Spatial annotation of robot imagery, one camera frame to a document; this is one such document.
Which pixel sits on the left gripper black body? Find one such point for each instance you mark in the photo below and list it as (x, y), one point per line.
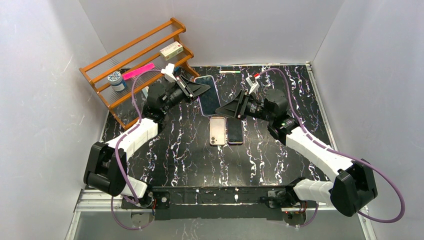
(183, 90)

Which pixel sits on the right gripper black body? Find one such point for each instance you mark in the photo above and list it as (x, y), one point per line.
(239, 106)

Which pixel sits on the clear beige phone case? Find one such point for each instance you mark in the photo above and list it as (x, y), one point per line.
(217, 131)

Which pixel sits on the phone with pink edge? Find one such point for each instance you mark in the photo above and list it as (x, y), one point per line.
(235, 134)

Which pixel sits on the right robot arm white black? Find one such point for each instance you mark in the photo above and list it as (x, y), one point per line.
(351, 185)

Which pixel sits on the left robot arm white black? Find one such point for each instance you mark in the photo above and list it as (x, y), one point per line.
(106, 168)

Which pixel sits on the white green pen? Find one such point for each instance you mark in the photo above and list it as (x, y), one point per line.
(229, 72)

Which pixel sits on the white box with red label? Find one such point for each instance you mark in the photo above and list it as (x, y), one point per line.
(171, 50)

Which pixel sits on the neon pink flat strip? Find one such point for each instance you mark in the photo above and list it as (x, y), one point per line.
(138, 71)

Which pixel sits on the orange wooden shelf rack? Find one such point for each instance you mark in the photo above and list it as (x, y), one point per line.
(133, 55)

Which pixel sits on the white jar patterned lid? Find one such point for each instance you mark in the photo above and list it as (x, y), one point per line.
(116, 81)

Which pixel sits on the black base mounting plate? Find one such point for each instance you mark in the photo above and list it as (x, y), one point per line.
(228, 202)

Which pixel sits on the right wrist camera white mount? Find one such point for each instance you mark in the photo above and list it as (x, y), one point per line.
(252, 81)

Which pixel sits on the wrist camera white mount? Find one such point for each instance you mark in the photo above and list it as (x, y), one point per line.
(252, 81)
(168, 72)

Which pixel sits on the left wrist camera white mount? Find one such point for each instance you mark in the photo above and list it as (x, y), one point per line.
(168, 72)

